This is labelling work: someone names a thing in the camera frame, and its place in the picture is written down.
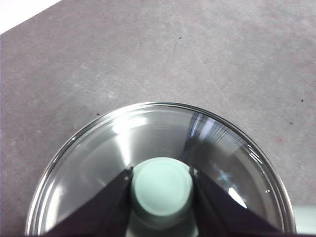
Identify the glass lid with green knob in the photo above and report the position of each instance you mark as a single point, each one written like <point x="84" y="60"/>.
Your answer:
<point x="161" y="185"/>

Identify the mint green cooker base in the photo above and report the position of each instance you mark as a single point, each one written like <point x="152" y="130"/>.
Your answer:
<point x="306" y="219"/>

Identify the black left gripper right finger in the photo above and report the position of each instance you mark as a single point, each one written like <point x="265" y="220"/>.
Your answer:
<point x="222" y="217"/>

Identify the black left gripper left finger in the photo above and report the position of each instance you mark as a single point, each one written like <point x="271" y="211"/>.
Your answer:
<point x="103" y="214"/>

